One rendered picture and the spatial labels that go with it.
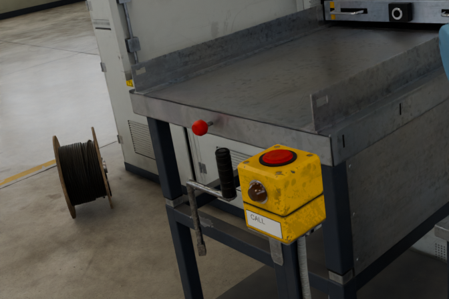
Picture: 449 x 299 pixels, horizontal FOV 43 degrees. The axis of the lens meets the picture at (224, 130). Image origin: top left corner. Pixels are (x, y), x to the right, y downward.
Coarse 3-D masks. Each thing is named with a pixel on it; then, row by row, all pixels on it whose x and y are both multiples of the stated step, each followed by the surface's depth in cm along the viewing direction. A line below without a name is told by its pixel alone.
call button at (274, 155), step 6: (276, 150) 75; (282, 150) 74; (264, 156) 74; (270, 156) 73; (276, 156) 73; (282, 156) 73; (288, 156) 72; (270, 162) 72; (276, 162) 72; (282, 162) 72
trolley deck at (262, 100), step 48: (288, 48) 155; (336, 48) 147; (384, 48) 139; (144, 96) 132; (192, 96) 125; (240, 96) 120; (288, 96) 115; (432, 96) 111; (288, 144) 100; (336, 144) 93
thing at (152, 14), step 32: (128, 0) 146; (160, 0) 154; (192, 0) 159; (224, 0) 164; (256, 0) 170; (288, 0) 176; (128, 32) 151; (160, 32) 156; (192, 32) 161; (224, 32) 167; (128, 64) 150
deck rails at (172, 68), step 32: (256, 32) 157; (288, 32) 166; (160, 64) 138; (192, 64) 144; (224, 64) 147; (384, 64) 104; (416, 64) 111; (320, 96) 93; (352, 96) 99; (384, 96) 105; (320, 128) 95
